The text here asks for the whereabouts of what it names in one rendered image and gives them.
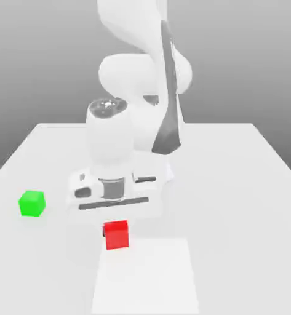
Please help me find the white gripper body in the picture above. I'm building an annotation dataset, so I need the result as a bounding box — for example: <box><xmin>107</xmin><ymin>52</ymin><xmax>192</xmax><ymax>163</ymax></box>
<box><xmin>66</xmin><ymin>196</ymin><xmax>161</xmax><ymax>225</ymax></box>

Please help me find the small green cube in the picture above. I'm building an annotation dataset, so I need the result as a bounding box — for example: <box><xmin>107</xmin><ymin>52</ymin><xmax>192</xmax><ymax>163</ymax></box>
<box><xmin>18</xmin><ymin>190</ymin><xmax>47</xmax><ymax>218</ymax></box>

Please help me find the small red cube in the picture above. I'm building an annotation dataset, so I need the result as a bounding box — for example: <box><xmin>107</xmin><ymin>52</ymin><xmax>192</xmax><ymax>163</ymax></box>
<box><xmin>102</xmin><ymin>220</ymin><xmax>130</xmax><ymax>251</ymax></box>

